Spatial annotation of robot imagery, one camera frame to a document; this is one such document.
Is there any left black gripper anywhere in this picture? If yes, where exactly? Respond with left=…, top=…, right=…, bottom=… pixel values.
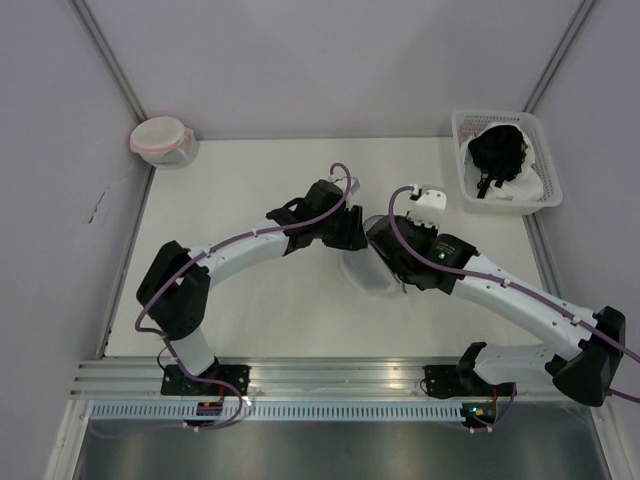
left=314, top=204, right=368, bottom=252

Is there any round mesh laundry bag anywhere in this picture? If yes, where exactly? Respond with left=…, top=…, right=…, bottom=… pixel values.
left=340, top=241, right=404, bottom=296

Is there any black bra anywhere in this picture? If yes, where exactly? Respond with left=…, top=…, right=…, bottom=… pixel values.
left=467, top=125, right=528, bottom=199

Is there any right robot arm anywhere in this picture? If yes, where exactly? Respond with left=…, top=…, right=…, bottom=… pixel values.
left=365, top=216, right=626, bottom=407

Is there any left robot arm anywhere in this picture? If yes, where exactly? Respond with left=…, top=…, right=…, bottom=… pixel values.
left=136, top=177, right=367, bottom=396

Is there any pink-trimmed mesh laundry bag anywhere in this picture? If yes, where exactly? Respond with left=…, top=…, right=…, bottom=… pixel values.
left=129, top=116, right=199, bottom=170

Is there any white cloth in basket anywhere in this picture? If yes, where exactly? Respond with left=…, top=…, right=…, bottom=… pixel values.
left=460, top=122, right=544, bottom=203

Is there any white perforated plastic basket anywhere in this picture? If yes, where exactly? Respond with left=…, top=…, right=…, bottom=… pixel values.
left=451, top=109, right=563, bottom=216

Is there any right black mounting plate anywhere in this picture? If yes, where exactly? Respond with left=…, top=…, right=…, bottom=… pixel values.
left=421, top=364, right=468, bottom=399

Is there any black mounting plate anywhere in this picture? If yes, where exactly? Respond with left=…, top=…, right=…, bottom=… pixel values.
left=159, top=364, right=251, bottom=399
left=421, top=364, right=468, bottom=399

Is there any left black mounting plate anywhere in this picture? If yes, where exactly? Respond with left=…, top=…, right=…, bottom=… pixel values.
left=159, top=364, right=251, bottom=399

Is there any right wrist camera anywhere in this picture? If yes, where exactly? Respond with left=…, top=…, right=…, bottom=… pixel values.
left=410, top=184, right=447, bottom=213

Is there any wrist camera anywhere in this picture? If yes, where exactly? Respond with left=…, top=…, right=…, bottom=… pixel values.
left=410, top=184, right=447, bottom=213
left=327, top=175, right=360, bottom=198

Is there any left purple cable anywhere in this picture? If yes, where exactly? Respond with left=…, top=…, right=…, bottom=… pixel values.
left=133, top=162, right=354, bottom=346

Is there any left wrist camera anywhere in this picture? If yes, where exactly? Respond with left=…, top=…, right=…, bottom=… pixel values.
left=327, top=175, right=360, bottom=198

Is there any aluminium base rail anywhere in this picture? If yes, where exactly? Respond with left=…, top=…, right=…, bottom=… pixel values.
left=69, top=355, right=619, bottom=400

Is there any white slotted cable duct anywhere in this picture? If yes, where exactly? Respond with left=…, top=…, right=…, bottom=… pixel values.
left=90, top=400, right=464, bottom=423

